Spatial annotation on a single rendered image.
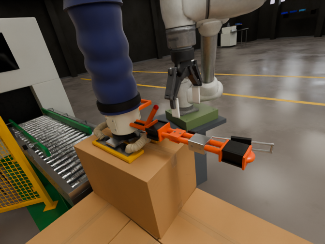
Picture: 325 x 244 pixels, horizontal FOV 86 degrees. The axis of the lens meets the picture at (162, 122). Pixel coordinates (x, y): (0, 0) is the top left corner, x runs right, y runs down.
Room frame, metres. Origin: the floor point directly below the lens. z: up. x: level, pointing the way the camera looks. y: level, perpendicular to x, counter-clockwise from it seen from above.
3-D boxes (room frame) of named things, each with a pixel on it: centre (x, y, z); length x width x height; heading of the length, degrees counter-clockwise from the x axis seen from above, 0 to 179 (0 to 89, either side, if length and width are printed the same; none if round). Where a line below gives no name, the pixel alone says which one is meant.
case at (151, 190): (0.87, 0.20, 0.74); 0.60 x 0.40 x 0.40; 50
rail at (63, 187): (1.69, 1.54, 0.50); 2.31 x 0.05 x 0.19; 47
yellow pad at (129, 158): (0.81, 0.27, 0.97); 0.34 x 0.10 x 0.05; 46
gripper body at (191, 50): (0.59, -0.10, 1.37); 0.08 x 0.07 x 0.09; 135
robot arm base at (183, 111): (1.45, -0.21, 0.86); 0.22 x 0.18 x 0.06; 19
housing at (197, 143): (0.56, -0.13, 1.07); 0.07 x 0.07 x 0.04; 46
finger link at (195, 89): (0.64, -0.15, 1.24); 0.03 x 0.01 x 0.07; 45
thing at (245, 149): (0.46, -0.22, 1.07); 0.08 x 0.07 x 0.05; 46
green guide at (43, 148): (1.98, 1.76, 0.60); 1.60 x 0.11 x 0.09; 47
